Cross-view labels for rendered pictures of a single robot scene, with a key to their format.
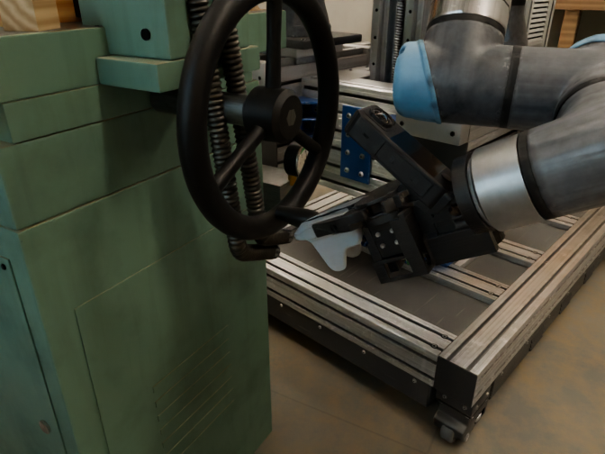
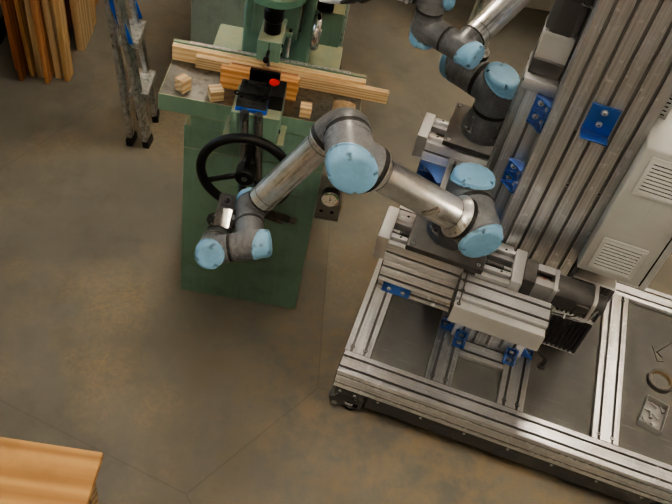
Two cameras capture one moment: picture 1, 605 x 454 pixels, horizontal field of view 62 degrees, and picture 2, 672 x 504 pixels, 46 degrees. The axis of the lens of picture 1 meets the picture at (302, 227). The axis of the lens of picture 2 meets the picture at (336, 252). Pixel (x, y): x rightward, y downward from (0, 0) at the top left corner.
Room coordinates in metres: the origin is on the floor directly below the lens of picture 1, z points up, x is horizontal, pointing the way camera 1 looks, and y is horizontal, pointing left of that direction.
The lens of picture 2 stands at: (-0.16, -1.51, 2.40)
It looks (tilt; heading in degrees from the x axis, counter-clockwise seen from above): 47 degrees down; 54
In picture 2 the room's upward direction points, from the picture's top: 13 degrees clockwise
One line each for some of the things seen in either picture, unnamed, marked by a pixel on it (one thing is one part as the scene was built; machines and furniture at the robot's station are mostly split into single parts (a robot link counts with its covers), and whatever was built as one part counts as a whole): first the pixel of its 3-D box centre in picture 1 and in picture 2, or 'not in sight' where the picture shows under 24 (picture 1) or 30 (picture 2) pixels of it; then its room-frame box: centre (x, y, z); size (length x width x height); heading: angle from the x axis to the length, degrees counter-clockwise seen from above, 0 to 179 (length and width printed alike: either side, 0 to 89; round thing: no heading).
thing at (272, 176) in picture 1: (266, 193); (329, 199); (0.89, 0.07, 0.58); 0.12 x 0.08 x 0.08; 59
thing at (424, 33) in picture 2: not in sight; (429, 29); (1.06, 0.01, 1.24); 0.11 x 0.08 x 0.11; 110
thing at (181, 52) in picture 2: not in sight; (269, 69); (0.75, 0.34, 0.92); 0.60 x 0.02 x 0.05; 149
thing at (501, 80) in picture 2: not in sight; (496, 88); (1.38, 0.01, 0.98); 0.13 x 0.12 x 0.14; 110
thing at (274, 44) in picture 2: not in sight; (272, 40); (0.75, 0.34, 1.03); 0.14 x 0.07 x 0.09; 59
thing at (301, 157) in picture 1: (297, 164); (330, 198); (0.85, 0.01, 0.65); 0.06 x 0.04 x 0.08; 149
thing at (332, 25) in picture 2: not in sight; (328, 23); (0.97, 0.40, 1.02); 0.09 x 0.07 x 0.12; 149
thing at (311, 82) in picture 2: not in sight; (292, 78); (0.81, 0.28, 0.92); 0.60 x 0.02 x 0.04; 149
